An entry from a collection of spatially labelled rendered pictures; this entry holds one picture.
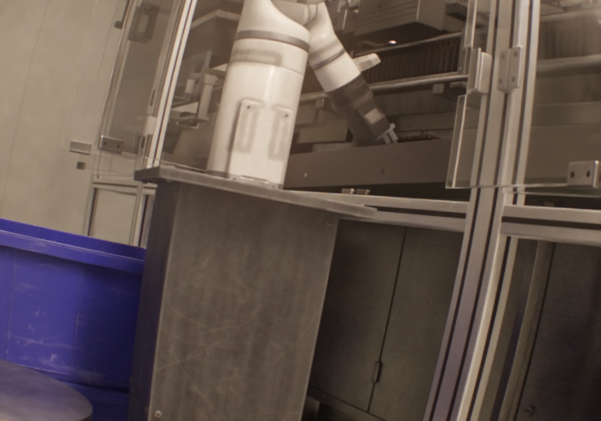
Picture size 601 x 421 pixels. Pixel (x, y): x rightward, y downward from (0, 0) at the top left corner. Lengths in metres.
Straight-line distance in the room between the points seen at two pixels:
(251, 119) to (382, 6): 0.97
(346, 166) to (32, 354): 0.77
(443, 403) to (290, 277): 0.33
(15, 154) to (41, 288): 5.05
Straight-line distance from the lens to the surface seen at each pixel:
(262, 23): 0.97
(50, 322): 1.19
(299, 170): 1.79
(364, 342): 1.94
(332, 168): 1.66
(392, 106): 2.35
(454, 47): 1.67
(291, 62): 0.97
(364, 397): 1.91
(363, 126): 1.55
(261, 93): 0.95
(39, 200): 6.23
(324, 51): 1.52
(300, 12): 1.49
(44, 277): 1.18
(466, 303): 1.12
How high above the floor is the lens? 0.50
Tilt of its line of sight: 3 degrees up
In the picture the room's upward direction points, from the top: 10 degrees clockwise
